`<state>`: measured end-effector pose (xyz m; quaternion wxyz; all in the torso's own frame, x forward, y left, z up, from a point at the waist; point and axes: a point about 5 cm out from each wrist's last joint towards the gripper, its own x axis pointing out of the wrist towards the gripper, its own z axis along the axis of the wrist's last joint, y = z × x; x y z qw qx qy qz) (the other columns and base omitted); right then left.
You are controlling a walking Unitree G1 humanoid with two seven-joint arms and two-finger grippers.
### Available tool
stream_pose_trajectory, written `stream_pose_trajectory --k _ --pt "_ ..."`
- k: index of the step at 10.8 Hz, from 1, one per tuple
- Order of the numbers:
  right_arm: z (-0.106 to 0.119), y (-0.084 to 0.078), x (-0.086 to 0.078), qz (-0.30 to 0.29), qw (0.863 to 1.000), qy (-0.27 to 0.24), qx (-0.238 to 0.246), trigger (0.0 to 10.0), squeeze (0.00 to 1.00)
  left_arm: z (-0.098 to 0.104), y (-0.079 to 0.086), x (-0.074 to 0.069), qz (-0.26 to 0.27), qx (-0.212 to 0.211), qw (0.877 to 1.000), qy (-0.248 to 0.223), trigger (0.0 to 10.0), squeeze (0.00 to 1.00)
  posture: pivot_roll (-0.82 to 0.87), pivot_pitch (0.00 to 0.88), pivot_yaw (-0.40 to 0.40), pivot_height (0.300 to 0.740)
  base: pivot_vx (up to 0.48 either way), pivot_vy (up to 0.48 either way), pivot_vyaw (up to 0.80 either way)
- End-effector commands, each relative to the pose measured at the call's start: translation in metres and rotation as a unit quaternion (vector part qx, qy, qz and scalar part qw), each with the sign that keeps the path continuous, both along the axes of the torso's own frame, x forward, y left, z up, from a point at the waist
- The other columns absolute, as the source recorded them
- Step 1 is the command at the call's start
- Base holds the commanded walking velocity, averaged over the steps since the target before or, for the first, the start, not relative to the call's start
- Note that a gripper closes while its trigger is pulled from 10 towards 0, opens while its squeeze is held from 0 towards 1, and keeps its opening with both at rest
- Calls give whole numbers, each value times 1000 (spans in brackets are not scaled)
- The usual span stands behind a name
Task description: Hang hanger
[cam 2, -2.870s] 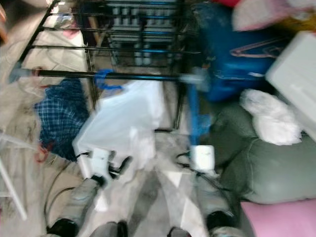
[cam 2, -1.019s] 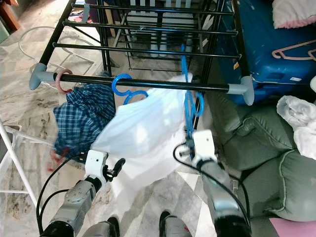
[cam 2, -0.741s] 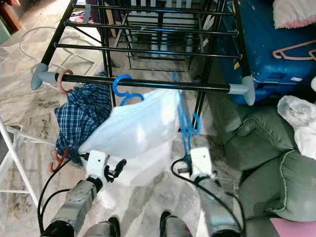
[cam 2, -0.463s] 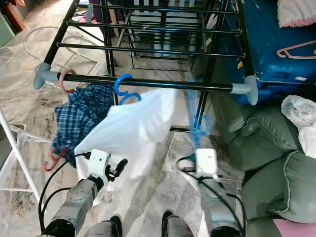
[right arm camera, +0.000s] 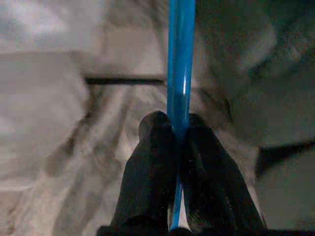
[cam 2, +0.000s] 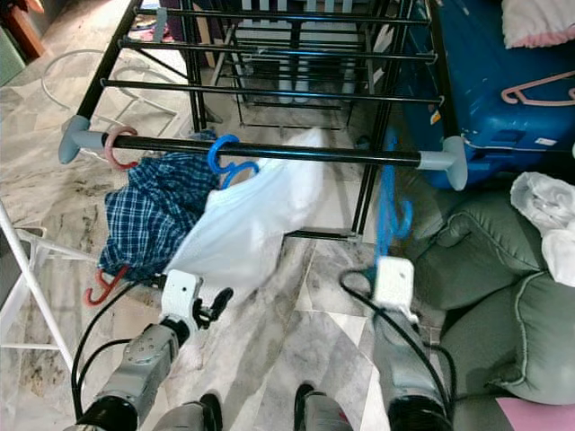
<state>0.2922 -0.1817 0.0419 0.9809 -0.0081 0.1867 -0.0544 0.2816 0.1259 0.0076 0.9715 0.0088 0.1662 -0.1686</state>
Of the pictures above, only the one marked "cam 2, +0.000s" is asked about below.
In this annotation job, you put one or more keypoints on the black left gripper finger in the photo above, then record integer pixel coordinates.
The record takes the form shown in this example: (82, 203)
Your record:
(220, 305)

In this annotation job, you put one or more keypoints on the blue plastic hanger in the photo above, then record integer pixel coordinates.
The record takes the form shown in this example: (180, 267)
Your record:
(388, 215)
(210, 154)

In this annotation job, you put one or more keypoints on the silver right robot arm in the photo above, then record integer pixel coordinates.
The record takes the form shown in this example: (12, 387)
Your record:
(409, 368)

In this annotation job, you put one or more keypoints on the coral red hanger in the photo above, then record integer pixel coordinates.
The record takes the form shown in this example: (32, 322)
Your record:
(108, 154)

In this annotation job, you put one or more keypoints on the pink plastic hanger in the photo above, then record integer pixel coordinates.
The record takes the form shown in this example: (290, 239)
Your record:
(512, 94)

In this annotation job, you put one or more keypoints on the white shirt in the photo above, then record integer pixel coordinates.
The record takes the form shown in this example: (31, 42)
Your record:
(252, 224)

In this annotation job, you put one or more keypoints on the grey robot left leg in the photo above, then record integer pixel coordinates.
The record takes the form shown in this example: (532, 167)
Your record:
(184, 415)

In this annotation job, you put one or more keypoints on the blue plaid shirt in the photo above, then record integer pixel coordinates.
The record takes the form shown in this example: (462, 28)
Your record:
(153, 206)

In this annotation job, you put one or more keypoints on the white grey folding chair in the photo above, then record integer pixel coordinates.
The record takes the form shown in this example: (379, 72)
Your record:
(44, 310)

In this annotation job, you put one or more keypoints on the black clothes drying rack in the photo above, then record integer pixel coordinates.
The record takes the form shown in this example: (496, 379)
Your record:
(323, 154)

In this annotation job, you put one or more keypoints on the grey-green sofa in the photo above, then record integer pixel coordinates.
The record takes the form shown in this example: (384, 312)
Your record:
(494, 296)

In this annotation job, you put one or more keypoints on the white slatted shelf unit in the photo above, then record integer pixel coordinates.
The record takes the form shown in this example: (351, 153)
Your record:
(301, 36)

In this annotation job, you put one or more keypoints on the green cabinet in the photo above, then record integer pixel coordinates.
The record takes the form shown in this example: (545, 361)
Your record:
(9, 58)

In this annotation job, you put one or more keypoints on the white crumpled cloth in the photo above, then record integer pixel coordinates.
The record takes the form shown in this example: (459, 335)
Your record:
(544, 215)

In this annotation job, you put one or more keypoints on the blue hard-shell suitcase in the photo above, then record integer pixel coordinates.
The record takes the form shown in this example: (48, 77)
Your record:
(494, 108)

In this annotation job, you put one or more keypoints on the wooden table with peach cloth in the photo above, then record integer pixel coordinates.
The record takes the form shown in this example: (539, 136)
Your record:
(25, 27)

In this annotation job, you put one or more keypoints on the white pink folded blanket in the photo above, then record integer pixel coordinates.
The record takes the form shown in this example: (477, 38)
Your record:
(539, 22)

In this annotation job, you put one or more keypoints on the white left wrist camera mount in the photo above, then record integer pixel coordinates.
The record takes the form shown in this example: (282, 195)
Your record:
(182, 292)

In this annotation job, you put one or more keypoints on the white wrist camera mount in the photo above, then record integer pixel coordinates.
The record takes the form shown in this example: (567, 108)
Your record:
(395, 280)
(182, 292)

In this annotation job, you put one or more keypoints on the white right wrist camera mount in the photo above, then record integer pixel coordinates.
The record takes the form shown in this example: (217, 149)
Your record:
(395, 280)

